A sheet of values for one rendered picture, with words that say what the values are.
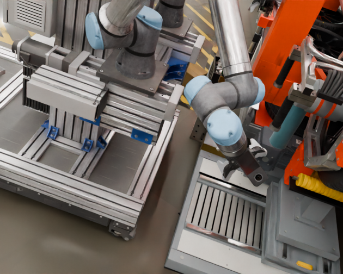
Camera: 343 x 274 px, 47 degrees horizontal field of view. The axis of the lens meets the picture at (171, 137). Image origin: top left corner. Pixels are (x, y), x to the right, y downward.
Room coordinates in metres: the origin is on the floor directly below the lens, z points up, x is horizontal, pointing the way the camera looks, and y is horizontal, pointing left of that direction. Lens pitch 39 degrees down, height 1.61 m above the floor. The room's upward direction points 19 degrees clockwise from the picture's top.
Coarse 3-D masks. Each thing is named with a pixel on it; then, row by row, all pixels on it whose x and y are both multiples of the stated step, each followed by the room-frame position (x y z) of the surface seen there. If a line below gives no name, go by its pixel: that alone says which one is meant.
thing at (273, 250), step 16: (272, 192) 1.61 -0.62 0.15; (272, 208) 1.49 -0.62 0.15; (272, 224) 1.39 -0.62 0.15; (272, 240) 1.28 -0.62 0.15; (272, 256) 1.18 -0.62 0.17; (288, 256) 1.21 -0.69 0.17; (304, 256) 1.26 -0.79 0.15; (320, 256) 1.27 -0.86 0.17; (288, 272) 1.17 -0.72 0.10; (304, 272) 1.17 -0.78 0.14; (320, 272) 1.18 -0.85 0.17; (336, 272) 1.22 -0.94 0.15
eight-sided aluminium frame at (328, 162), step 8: (312, 120) 1.60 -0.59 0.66; (320, 120) 1.61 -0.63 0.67; (312, 128) 1.58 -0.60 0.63; (320, 128) 1.58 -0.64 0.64; (304, 136) 1.54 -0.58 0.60; (312, 136) 1.55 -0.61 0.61; (304, 144) 1.50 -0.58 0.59; (336, 144) 1.21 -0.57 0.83; (304, 152) 1.44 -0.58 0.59; (320, 152) 1.44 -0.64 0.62; (328, 152) 1.22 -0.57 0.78; (304, 160) 1.38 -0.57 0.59; (312, 160) 1.31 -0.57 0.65; (320, 160) 1.25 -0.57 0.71; (328, 160) 1.20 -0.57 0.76; (312, 168) 1.33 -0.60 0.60; (320, 168) 1.30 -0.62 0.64; (328, 168) 1.24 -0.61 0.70; (336, 168) 1.20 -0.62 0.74
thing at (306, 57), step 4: (304, 44) 1.62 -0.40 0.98; (304, 48) 1.58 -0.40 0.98; (304, 52) 1.54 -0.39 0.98; (308, 52) 1.56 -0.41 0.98; (304, 56) 1.51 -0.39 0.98; (308, 56) 1.52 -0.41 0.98; (304, 60) 1.47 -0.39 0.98; (308, 60) 1.48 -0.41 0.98; (304, 64) 1.44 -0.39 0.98; (308, 64) 1.45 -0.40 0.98; (304, 68) 1.40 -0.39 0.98; (304, 72) 1.37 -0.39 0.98; (304, 76) 1.35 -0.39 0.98; (304, 80) 1.31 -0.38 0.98; (304, 84) 1.29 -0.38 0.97; (308, 84) 1.29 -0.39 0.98; (304, 88) 1.27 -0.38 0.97; (308, 88) 1.26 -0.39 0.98; (312, 88) 1.27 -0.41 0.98; (304, 92) 1.26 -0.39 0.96; (308, 92) 1.26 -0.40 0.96
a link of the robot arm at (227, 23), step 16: (208, 0) 1.04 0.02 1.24; (224, 0) 1.01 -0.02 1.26; (224, 16) 0.99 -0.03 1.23; (240, 16) 1.01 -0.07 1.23; (224, 32) 0.97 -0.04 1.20; (240, 32) 0.98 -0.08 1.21; (224, 48) 0.95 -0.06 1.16; (240, 48) 0.95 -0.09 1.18; (224, 64) 0.94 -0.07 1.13; (240, 64) 0.93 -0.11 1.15; (240, 80) 0.91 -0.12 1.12; (256, 80) 0.94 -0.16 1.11; (240, 96) 0.87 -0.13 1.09; (256, 96) 0.91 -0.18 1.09
